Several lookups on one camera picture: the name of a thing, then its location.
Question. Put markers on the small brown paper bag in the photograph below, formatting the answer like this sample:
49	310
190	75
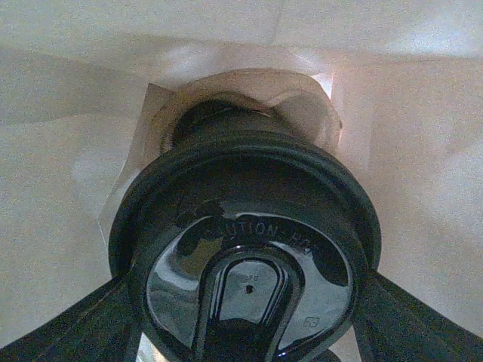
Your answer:
404	76

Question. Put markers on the brown pulp cup carrier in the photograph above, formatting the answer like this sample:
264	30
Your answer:
296	98

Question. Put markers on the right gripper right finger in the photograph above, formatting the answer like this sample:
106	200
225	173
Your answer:
392	325

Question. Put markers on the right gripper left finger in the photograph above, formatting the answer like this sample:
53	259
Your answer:
100	327

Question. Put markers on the black paper coffee cup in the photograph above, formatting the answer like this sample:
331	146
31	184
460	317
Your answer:
208	114

